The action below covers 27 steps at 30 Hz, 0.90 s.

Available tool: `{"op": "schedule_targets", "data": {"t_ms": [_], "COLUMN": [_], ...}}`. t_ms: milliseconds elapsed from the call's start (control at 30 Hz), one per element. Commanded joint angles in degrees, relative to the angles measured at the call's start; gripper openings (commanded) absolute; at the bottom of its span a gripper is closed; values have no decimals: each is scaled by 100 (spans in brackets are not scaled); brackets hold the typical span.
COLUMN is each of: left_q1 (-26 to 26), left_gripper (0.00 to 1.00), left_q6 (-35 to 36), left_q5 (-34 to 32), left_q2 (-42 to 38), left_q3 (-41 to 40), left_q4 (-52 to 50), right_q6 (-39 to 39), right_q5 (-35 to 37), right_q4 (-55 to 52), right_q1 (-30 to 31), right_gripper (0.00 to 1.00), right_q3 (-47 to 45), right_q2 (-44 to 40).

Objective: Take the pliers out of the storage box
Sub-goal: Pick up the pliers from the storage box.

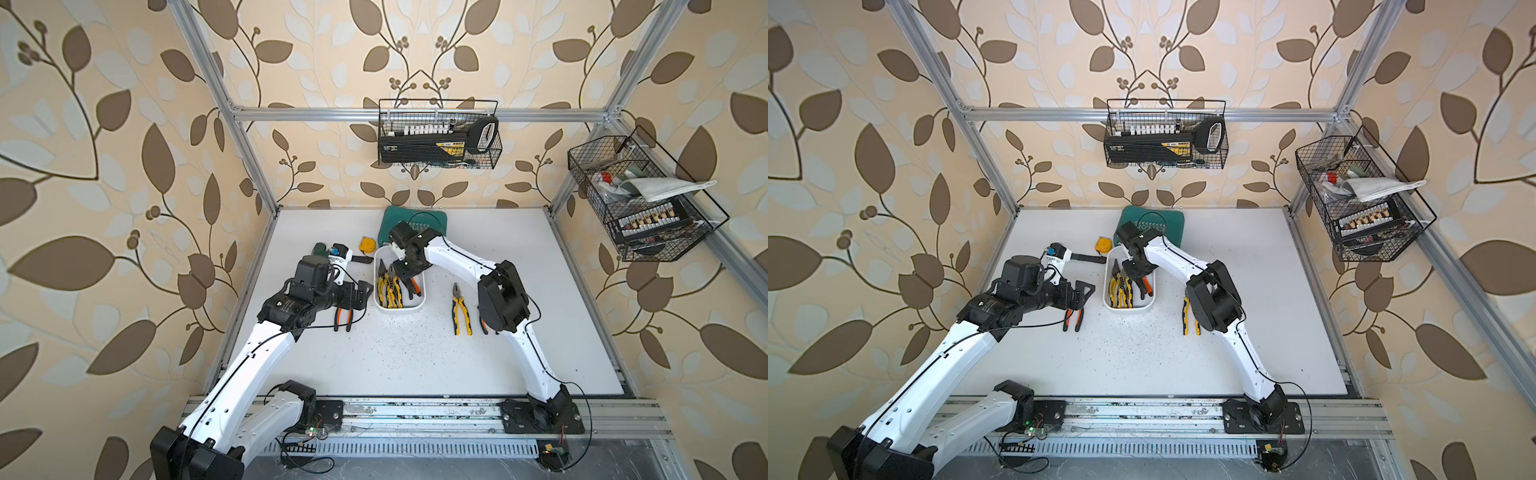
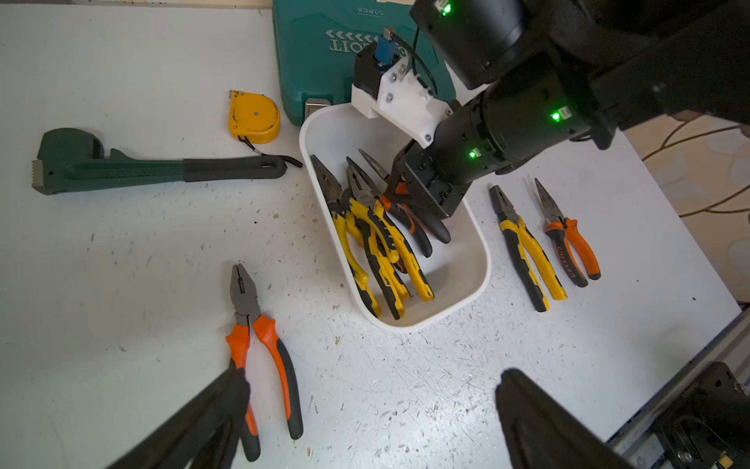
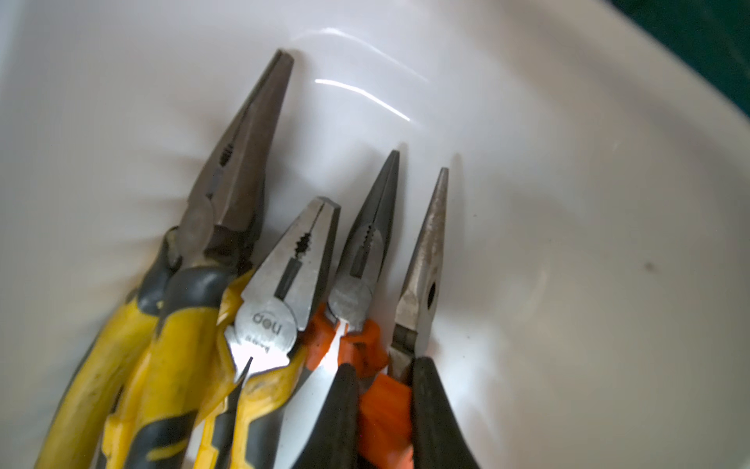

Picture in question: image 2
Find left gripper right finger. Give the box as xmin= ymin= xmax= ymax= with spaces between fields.
xmin=495 ymin=369 xmax=631 ymax=469

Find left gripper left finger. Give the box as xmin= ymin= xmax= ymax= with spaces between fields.
xmin=111 ymin=367 xmax=250 ymax=468

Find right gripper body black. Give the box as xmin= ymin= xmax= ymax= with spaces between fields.
xmin=386 ymin=140 xmax=469 ymax=219

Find white plastic storage box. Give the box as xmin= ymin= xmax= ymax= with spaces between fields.
xmin=299 ymin=104 xmax=491 ymax=333

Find yellow black combination pliers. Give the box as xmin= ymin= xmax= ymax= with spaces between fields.
xmin=489 ymin=185 xmax=568 ymax=313

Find orange black combination pliers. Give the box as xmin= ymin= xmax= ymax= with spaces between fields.
xmin=226 ymin=263 xmax=304 ymax=468

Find orange black long-nose pliers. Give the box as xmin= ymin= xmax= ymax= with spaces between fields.
xmin=534 ymin=179 xmax=602 ymax=287

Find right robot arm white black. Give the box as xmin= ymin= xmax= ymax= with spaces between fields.
xmin=388 ymin=1 xmax=749 ymax=219

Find yellow black pliers in box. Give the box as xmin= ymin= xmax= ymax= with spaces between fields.
xmin=310 ymin=154 xmax=382 ymax=318

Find green plastic tool case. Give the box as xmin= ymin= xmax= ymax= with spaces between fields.
xmin=273 ymin=0 xmax=456 ymax=126

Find yellow tape measure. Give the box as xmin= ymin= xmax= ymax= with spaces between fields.
xmin=229 ymin=90 xmax=303 ymax=168

